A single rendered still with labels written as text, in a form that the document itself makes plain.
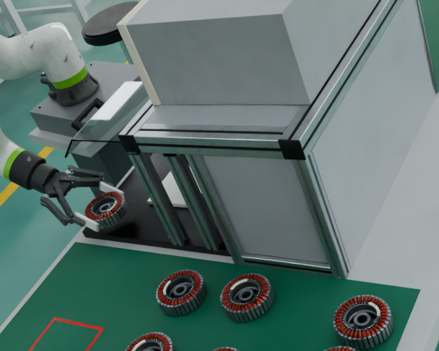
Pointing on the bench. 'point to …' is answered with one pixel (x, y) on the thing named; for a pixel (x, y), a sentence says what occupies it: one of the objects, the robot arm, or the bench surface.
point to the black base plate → (151, 219)
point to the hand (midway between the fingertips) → (104, 208)
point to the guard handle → (86, 113)
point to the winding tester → (240, 48)
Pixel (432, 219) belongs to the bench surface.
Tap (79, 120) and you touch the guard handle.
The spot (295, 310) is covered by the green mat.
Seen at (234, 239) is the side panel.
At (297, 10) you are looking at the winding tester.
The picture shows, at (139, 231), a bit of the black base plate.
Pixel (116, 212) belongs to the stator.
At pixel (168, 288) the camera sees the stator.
